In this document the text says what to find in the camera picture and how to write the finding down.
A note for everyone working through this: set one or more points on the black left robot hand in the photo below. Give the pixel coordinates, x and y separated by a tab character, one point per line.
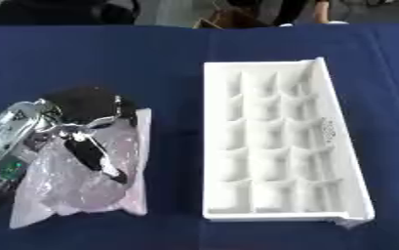
88	104

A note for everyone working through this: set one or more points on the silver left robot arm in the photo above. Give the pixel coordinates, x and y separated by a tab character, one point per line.
12	136

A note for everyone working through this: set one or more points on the brown cardboard box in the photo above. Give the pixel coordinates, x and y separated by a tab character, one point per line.
226	19

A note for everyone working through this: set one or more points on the clear plastic bag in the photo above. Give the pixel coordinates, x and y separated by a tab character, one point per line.
83	192

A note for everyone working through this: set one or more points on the black chair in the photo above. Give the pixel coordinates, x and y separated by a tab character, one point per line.
60	11

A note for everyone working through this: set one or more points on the white compartment tray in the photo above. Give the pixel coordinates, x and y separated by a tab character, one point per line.
276	143

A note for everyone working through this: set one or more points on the person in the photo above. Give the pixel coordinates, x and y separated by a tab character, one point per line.
302	11

